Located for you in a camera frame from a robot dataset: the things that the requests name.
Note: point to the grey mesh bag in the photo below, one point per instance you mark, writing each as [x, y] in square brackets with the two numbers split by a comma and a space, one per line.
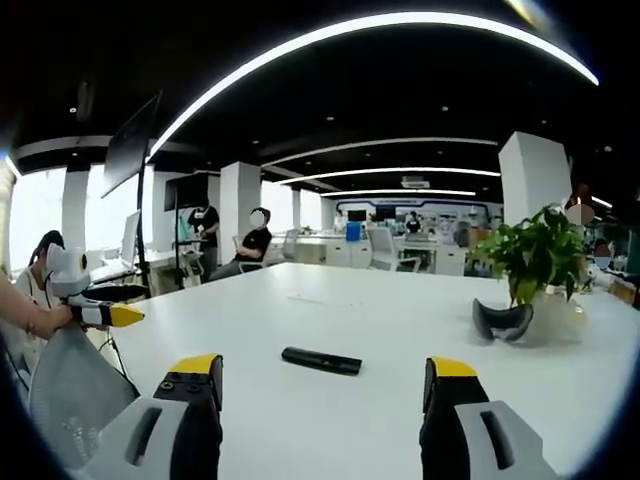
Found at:
[75, 390]

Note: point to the black screen stand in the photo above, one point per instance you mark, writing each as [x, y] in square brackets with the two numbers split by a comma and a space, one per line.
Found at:
[144, 235]

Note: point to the grey black headset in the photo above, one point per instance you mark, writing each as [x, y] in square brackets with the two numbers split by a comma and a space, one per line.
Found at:
[502, 320]

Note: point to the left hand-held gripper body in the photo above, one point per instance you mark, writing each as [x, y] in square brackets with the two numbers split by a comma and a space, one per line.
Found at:
[67, 270]

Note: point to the white office chair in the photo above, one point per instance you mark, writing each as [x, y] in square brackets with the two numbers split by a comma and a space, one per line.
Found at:
[387, 247]

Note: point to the person's left hand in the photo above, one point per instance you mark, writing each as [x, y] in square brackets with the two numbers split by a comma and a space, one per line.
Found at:
[57, 319]

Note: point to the blue bin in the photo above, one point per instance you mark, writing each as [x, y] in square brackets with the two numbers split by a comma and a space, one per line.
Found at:
[353, 232]

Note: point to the large black screen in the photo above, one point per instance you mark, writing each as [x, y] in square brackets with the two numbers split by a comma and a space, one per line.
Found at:
[131, 145]

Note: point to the black remote control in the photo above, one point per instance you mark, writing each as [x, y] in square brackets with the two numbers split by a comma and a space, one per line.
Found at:
[321, 361]

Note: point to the long curved ceiling light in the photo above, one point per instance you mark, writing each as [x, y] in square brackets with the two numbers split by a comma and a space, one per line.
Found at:
[350, 35]

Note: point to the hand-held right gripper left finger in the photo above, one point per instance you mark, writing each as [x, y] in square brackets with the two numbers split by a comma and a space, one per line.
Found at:
[150, 430]

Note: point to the green potted plant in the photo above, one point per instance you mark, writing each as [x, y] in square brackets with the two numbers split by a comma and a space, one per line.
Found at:
[537, 250]

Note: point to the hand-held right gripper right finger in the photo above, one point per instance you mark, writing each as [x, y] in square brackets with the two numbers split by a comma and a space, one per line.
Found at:
[492, 430]

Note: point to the clear plant pot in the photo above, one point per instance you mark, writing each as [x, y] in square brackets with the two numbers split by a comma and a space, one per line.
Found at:
[562, 315]

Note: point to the ceiling air conditioner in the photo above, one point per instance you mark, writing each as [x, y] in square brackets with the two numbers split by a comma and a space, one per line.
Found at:
[415, 182]

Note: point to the white desktop monitor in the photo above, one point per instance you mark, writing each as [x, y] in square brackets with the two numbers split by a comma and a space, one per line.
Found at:
[131, 240]

